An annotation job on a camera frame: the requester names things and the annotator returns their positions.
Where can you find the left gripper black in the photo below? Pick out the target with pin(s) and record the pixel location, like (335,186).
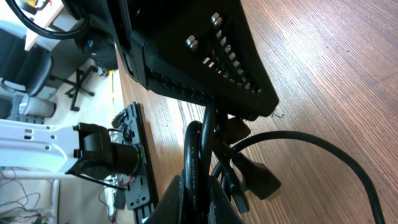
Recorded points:
(121,19)

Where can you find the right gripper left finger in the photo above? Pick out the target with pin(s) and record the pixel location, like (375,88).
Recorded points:
(168,210)

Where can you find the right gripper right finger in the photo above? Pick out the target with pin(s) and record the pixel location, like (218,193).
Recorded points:
(220,210)

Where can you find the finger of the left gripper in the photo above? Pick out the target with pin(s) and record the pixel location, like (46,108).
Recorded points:
(203,52)

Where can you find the black office chair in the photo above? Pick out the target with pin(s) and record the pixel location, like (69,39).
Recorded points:
(28,72)

